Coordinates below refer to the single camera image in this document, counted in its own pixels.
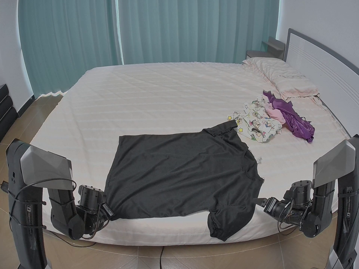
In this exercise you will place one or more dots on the black chest of drawers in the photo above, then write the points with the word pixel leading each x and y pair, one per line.
pixel 7 111

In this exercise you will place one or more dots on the bed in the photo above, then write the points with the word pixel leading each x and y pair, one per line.
pixel 168 94

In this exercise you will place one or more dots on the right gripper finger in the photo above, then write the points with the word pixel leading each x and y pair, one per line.
pixel 260 202

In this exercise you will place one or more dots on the black T-shirt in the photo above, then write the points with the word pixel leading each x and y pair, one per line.
pixel 182 172

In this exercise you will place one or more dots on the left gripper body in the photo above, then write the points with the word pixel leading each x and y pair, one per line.
pixel 98 220

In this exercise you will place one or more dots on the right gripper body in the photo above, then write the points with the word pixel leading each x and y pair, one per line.
pixel 276 209

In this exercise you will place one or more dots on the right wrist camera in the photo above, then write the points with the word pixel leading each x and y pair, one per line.
pixel 288 196

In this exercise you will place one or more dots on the purple garment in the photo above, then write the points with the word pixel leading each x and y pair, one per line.
pixel 297 122

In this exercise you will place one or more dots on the grey bedside table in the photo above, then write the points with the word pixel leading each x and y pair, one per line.
pixel 272 49

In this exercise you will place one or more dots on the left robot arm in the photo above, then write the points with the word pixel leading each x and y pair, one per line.
pixel 28 220

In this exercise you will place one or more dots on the blue-green curtain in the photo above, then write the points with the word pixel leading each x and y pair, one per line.
pixel 70 38
pixel 196 21

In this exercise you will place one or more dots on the pink garment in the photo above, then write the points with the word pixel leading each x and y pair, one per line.
pixel 276 115

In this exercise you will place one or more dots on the white printed pyjama garment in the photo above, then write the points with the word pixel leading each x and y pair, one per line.
pixel 258 125

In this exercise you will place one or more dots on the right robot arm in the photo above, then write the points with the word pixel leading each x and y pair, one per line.
pixel 331 164

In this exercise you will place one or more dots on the cream pillow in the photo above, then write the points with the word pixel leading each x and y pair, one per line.
pixel 283 77

